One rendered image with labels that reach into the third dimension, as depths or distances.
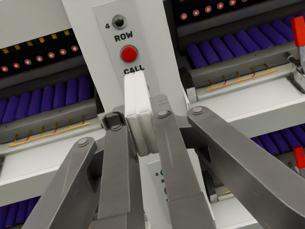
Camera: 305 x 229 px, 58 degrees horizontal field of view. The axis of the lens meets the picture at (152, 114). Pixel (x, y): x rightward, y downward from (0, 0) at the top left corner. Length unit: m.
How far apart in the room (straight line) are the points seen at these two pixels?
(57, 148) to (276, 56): 0.33
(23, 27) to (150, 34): 0.13
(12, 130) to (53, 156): 0.08
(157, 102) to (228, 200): 0.36
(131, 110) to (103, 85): 0.16
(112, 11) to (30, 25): 0.09
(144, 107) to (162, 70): 0.16
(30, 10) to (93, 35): 0.06
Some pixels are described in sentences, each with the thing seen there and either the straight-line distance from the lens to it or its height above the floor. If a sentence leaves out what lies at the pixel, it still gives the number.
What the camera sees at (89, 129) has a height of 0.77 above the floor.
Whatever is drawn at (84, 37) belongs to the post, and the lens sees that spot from 0.30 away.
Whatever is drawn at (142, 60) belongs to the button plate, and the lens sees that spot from 0.30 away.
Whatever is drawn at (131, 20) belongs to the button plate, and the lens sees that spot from 0.29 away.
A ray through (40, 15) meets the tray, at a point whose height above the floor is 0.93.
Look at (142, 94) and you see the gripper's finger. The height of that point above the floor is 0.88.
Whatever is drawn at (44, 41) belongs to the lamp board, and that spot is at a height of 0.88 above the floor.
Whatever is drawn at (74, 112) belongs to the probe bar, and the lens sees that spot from 0.41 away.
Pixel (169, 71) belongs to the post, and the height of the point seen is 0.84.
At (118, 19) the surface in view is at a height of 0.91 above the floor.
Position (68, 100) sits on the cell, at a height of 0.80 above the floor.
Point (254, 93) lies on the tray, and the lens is 0.40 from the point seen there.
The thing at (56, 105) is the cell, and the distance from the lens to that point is 0.44.
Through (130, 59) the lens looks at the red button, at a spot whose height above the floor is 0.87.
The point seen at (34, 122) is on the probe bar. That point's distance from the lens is 0.43.
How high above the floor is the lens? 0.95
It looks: 28 degrees down
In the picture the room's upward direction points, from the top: 17 degrees counter-clockwise
